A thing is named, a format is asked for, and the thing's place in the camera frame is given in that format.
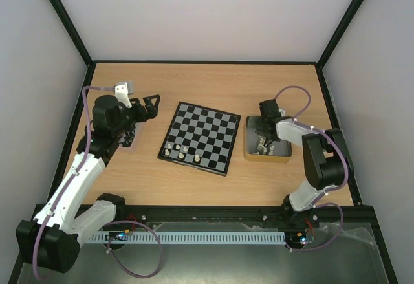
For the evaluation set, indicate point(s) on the light blue cable duct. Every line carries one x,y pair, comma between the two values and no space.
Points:
191,238

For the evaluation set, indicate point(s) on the black cage frame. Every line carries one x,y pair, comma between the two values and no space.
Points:
357,213

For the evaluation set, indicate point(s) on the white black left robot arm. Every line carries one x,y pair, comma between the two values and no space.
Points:
52,239

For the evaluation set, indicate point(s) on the silver tray of black pieces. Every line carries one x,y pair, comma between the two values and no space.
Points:
130,139

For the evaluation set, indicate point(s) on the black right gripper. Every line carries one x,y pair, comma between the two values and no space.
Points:
266,127

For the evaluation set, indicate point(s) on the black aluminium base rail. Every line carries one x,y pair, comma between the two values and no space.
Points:
264,216

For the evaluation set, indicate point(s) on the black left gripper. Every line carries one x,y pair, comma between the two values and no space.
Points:
152,112

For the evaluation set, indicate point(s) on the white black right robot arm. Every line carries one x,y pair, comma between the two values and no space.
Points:
327,163

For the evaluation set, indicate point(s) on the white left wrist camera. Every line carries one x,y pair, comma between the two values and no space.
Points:
122,91

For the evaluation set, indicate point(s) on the gold tin of white pieces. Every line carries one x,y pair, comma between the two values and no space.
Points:
282,149

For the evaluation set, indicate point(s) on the black white chess board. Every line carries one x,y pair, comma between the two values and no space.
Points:
207,132

